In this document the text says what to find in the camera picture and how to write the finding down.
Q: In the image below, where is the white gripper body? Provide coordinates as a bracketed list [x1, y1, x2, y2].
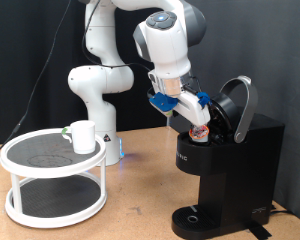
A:
[170, 88, 212, 127]

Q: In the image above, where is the white coffee pod red lid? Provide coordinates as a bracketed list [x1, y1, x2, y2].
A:
[188, 123, 210, 144]

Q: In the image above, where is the black Keurig coffee machine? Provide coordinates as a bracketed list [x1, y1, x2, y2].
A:
[171, 75, 286, 240]

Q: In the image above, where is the black tape strip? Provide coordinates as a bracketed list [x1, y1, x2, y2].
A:
[244, 222, 273, 240]

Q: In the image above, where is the white two-tier turntable stand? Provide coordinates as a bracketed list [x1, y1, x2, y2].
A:
[0, 127, 108, 230]

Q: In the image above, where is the blue cable clip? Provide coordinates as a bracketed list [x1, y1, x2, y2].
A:
[196, 91, 212, 109]

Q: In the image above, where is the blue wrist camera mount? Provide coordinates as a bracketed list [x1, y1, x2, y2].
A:
[148, 91, 179, 117]

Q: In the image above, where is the white mug green handle mark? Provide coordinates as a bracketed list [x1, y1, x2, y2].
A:
[61, 120, 97, 155]

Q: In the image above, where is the black machine power cable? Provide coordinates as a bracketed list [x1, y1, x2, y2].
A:
[269, 203, 298, 216]

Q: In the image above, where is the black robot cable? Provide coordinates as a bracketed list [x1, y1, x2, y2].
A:
[0, 0, 158, 162]

